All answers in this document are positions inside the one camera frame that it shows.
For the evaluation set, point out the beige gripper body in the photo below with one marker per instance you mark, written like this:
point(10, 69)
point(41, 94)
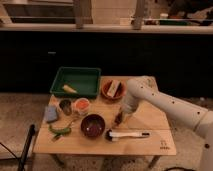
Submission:
point(125, 116)

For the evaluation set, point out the dark purple grape bunch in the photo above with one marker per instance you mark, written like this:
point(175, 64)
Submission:
point(119, 118)

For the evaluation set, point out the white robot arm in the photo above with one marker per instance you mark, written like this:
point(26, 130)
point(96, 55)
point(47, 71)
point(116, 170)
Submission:
point(197, 118)

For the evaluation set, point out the green plastic tray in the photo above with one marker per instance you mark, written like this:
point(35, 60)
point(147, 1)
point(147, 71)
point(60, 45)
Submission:
point(86, 81)

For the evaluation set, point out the terracotta orange bowl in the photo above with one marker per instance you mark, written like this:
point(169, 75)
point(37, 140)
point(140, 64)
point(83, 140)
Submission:
point(119, 93)

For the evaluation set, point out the cream box in bowl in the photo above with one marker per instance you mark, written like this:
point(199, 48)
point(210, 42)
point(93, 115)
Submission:
point(113, 88)

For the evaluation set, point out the dark red bowl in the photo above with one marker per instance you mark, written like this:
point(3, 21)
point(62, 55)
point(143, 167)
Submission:
point(93, 126)

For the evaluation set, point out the orange filled plastic cup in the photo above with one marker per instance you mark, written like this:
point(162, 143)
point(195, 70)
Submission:
point(81, 106)

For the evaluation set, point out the wooden folding table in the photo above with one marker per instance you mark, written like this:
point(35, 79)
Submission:
point(147, 118)

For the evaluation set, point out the small metal cup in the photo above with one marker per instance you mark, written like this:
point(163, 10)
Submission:
point(65, 106)

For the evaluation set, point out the green chili pepper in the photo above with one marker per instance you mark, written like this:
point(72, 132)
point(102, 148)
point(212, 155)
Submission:
point(60, 132)

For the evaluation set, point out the pale yellow food piece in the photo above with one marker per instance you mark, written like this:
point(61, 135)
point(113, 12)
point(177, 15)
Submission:
point(69, 89)

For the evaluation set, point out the blue sponge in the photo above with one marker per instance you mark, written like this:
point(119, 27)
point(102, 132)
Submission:
point(50, 114)

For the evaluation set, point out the long dark counter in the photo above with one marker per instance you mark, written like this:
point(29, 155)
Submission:
point(181, 61)

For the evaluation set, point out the black tripod leg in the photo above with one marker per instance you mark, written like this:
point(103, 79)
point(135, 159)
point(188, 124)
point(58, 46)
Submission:
point(27, 144)

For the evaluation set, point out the white black handled brush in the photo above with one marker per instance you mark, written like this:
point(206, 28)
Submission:
point(115, 136)

